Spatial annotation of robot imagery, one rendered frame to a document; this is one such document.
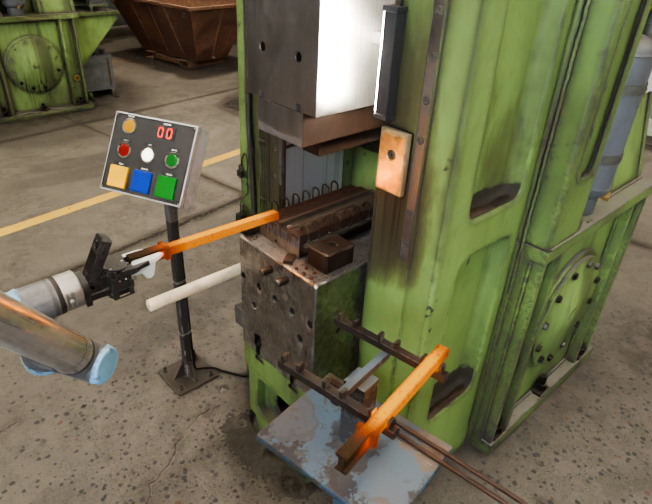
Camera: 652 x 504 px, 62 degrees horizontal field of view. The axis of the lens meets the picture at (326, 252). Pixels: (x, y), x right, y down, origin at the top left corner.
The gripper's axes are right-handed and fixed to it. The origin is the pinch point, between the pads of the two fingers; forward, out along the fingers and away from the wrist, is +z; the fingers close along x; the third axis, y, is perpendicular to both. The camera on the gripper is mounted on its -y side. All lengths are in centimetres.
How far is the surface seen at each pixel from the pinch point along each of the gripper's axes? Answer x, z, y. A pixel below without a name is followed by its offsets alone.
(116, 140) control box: -69, 21, -5
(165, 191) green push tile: -43, 25, 6
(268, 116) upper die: -7.5, 42.2, -25.1
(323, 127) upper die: 7, 50, -24
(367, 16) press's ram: 13, 59, -53
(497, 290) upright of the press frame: 47, 94, 30
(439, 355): 65, 35, 11
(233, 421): -23, 31, 106
